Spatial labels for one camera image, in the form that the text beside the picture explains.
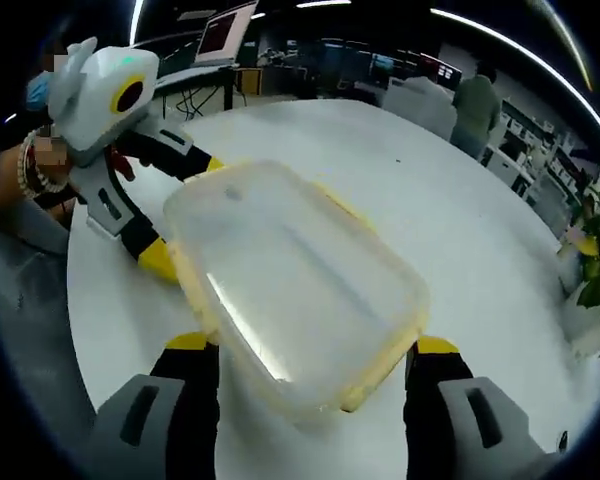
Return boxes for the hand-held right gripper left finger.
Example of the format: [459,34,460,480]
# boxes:
[87,330,222,480]

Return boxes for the black laptop stand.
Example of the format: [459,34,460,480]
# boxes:
[151,61,243,124]

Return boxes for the white shelving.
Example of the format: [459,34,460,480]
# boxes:
[496,96,589,212]

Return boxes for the clear plastic buckle container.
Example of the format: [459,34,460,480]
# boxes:
[161,158,432,417]

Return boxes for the beaded bracelet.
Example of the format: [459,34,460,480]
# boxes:
[16,126,70,200]

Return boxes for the open laptop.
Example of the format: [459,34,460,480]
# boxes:
[191,0,260,69]

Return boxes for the ceiling light strip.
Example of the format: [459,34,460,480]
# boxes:
[128,0,147,47]
[248,0,352,22]
[428,6,595,92]

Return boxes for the person's head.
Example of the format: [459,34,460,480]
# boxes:
[23,38,70,114]

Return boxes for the red screen monitor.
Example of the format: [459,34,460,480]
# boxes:
[436,61,464,85]

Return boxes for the red cord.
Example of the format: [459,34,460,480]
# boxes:
[110,143,138,182]

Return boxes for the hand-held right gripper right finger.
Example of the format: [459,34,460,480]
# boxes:
[403,335,552,480]

